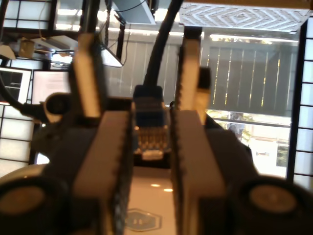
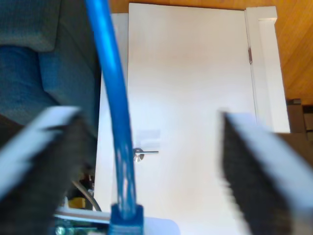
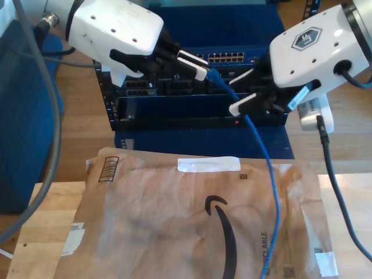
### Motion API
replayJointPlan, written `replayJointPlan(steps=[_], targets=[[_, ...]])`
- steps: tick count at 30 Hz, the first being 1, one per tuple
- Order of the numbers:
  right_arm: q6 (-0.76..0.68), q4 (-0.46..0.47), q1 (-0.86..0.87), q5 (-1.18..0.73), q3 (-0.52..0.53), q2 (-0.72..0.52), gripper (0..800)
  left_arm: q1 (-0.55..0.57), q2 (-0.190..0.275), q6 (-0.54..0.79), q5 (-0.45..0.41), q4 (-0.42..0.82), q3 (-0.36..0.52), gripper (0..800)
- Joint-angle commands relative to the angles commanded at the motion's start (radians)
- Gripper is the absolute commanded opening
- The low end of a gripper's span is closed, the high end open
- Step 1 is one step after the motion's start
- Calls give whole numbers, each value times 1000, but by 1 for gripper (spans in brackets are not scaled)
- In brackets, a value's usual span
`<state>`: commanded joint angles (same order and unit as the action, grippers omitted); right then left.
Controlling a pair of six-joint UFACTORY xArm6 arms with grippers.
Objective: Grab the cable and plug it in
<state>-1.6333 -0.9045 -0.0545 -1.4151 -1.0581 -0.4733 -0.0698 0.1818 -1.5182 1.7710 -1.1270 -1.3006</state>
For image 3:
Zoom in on black rack server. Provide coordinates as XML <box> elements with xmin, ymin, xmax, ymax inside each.
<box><xmin>112</xmin><ymin>66</ymin><xmax>280</xmax><ymax>96</ymax></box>

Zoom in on black rack frame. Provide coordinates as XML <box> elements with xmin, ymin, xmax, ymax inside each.
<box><xmin>92</xmin><ymin>0</ymin><xmax>322</xmax><ymax>131</ymax></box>

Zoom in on blue network cable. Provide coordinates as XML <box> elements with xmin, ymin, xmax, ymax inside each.
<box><xmin>204</xmin><ymin>66</ymin><xmax>282</xmax><ymax>279</ymax></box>

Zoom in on black gripper connector cable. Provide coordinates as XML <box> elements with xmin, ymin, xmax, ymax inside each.
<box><xmin>334</xmin><ymin>60</ymin><xmax>372</xmax><ymax>90</ymax></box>

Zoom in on blue network switch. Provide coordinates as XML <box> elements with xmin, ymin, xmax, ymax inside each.
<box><xmin>156</xmin><ymin>5</ymin><xmax>288</xmax><ymax>68</ymax></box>

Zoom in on blue sofa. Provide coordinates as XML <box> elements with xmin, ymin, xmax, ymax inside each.
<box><xmin>0</xmin><ymin>17</ymin><xmax>65</xmax><ymax>214</ymax></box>

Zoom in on brown paper mailer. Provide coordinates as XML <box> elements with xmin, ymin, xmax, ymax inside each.
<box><xmin>55</xmin><ymin>146</ymin><xmax>339</xmax><ymax>279</ymax></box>

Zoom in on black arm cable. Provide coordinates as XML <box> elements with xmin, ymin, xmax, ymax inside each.
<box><xmin>34</xmin><ymin>11</ymin><xmax>102</xmax><ymax>69</ymax></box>

